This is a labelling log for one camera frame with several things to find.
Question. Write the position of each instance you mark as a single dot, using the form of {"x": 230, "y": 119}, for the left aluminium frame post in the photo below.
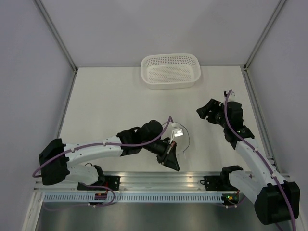
{"x": 52, "y": 28}

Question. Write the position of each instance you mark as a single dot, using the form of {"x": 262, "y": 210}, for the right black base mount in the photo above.
{"x": 213, "y": 183}

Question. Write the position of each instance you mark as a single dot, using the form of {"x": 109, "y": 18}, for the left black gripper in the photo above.
{"x": 168, "y": 158}

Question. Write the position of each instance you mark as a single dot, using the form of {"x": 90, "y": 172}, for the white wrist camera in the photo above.
{"x": 229, "y": 96}
{"x": 176, "y": 132}

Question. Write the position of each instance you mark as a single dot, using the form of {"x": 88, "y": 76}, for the aluminium frame post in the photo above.
{"x": 52, "y": 28}
{"x": 275, "y": 14}

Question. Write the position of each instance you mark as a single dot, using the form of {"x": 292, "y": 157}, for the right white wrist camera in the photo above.
{"x": 229, "y": 96}

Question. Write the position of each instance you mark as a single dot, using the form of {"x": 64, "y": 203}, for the round white mesh laundry bag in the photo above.
{"x": 183, "y": 140}

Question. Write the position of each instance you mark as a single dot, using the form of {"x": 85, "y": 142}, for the white slotted cable duct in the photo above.
{"x": 135, "y": 197}

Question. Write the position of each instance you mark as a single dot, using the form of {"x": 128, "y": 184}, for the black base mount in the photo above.
{"x": 112, "y": 182}
{"x": 213, "y": 183}

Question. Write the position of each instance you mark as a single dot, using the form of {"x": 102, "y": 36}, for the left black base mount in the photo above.
{"x": 112, "y": 182}

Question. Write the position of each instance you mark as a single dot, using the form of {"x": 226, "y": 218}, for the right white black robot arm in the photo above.
{"x": 274, "y": 198}

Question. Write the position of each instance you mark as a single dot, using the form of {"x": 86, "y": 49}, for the right aluminium frame post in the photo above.
{"x": 275, "y": 14}

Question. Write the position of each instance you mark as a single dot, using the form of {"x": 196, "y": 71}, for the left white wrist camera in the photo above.
{"x": 176, "y": 132}

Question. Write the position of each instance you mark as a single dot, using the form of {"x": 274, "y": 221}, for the white perforated plastic basket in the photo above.
{"x": 170, "y": 71}

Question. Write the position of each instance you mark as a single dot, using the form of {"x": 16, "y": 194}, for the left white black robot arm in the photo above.
{"x": 61, "y": 161}

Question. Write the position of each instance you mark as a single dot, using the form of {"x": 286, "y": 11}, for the aluminium mounting rail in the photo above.
{"x": 161, "y": 182}

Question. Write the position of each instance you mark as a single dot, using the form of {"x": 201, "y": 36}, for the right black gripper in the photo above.
{"x": 212, "y": 105}

